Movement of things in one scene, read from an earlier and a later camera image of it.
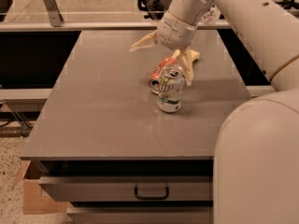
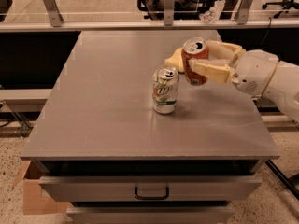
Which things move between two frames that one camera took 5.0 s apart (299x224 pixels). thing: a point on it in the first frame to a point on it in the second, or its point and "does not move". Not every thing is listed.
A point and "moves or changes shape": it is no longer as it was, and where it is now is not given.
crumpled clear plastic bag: (212, 16) does not move
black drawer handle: (151, 198) does not move
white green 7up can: (170, 90) moves or changes shape
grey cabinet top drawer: (129, 189) does not move
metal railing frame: (55, 21) does not move
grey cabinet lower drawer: (138, 215) does not move
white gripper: (176, 32) to (253, 72)
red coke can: (154, 82) to (194, 48)
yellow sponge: (189, 57) to (176, 60)
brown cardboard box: (35, 200) does not move
